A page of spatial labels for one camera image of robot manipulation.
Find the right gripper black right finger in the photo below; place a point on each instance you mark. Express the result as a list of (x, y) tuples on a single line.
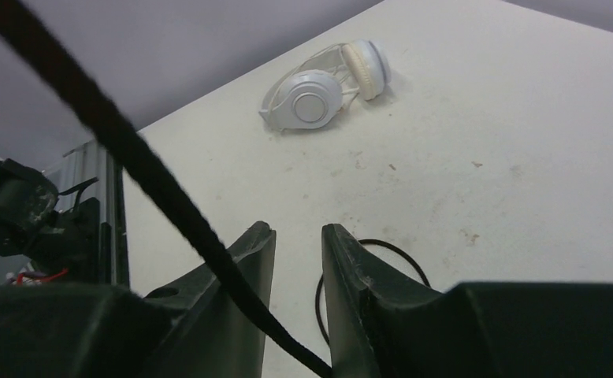
[(359, 287)]

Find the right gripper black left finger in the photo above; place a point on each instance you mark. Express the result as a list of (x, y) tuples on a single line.
[(210, 337)]

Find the black and white headphones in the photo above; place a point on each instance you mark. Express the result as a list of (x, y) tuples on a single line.
[(29, 38)]

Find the white wired headphones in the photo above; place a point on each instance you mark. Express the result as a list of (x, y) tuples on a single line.
[(311, 94)]

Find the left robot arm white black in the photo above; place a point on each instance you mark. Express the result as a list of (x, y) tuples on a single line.
[(56, 230)]

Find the aluminium rail frame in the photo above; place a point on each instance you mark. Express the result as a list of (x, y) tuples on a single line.
[(101, 209)]

